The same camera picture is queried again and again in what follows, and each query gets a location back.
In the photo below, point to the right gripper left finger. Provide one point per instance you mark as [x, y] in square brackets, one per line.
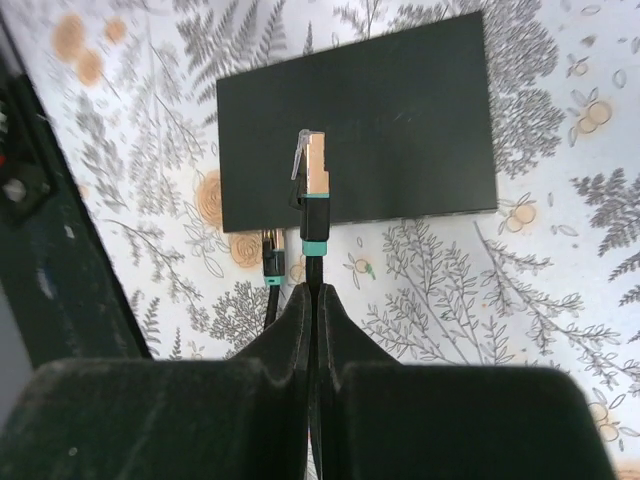
[245, 417]

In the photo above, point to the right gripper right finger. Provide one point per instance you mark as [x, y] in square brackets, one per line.
[380, 419]

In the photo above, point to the black network switch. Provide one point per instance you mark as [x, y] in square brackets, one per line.
[406, 120]

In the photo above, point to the floral patterned table mat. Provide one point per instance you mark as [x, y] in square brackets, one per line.
[550, 279]

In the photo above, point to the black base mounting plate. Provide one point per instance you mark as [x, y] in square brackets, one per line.
[56, 275]

